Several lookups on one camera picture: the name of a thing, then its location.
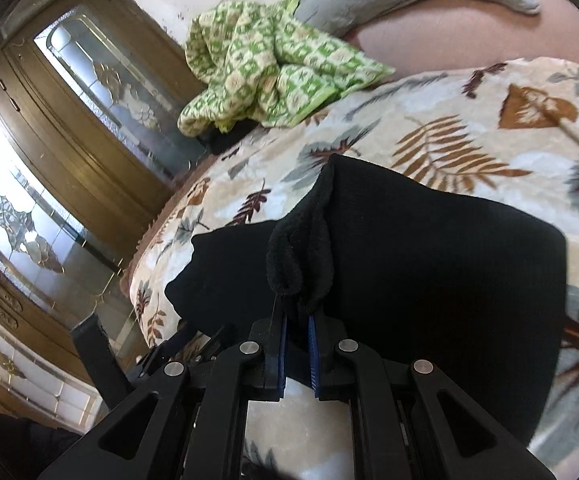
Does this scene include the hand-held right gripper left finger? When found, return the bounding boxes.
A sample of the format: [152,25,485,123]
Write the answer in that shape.
[36,305,288,480]

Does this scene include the person's leg in jeans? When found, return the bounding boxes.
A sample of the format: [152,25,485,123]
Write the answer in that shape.
[0,400,85,480]

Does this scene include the green patterned cloth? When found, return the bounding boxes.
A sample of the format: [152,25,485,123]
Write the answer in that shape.
[176,0,397,136]

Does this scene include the pink bed sheet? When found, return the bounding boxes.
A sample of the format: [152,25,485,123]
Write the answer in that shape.
[344,0,579,83]

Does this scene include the wooden cabinet with glass doors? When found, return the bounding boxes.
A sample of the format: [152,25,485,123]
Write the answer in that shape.
[0,0,220,436]

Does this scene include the leaf print fleece blanket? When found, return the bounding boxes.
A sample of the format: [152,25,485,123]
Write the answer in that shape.
[129,57,579,480]

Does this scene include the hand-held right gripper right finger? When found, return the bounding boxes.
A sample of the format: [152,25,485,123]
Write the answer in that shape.
[308,312,555,480]

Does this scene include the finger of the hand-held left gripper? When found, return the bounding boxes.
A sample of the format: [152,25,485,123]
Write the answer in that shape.
[69,314,137,411]

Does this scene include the black pants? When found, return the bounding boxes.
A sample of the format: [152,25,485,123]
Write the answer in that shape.
[164,152,570,446]

